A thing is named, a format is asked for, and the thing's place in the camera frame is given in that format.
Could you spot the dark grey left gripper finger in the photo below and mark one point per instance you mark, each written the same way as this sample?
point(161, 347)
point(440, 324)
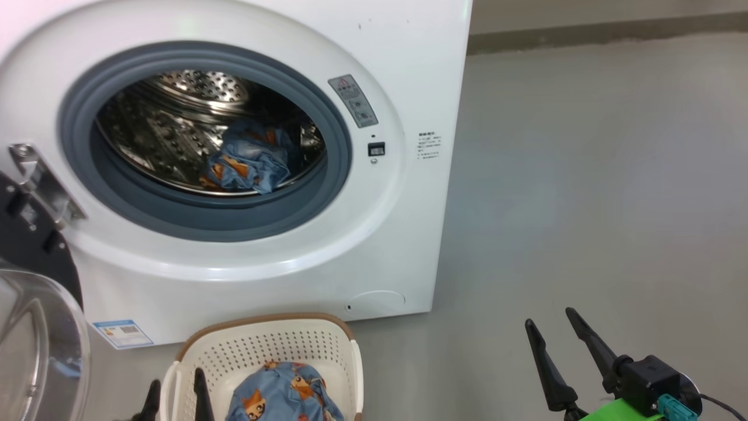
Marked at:
point(152, 406)
point(203, 400)

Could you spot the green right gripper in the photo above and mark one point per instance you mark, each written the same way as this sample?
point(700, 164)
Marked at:
point(613, 412)

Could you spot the blue garment with orange print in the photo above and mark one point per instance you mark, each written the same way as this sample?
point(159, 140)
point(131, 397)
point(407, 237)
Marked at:
point(280, 394)
point(251, 161)

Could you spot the round glass washing machine door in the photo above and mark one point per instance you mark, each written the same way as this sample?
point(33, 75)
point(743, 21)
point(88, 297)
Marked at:
point(35, 327)

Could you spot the white front-load washing machine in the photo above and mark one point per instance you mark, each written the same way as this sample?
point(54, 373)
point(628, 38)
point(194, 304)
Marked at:
point(380, 234)

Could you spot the metal door hinge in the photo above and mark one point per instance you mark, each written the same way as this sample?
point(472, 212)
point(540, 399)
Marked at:
point(47, 184)

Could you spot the black door latch socket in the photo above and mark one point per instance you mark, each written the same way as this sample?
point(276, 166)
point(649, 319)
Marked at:
point(376, 149)

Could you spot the blue energy label sticker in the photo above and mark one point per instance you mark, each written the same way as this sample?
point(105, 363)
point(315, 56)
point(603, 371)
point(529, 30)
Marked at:
point(123, 334)

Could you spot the white perforated laundry basket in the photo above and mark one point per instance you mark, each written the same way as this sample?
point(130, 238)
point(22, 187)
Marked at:
point(263, 345)

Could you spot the round white filter cover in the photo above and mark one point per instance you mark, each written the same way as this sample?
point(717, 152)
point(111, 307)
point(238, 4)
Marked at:
point(377, 304)

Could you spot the small printed text sticker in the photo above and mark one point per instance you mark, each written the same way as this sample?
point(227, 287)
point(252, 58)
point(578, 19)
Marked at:
point(429, 146)

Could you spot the perforated stainless steel drum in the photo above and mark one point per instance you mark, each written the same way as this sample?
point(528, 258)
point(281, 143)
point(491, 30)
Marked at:
point(158, 134)

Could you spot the grey warning sticker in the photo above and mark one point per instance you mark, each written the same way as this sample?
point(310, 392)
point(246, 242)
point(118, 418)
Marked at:
point(353, 101)

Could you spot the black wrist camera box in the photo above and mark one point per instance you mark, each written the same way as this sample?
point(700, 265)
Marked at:
point(646, 380)

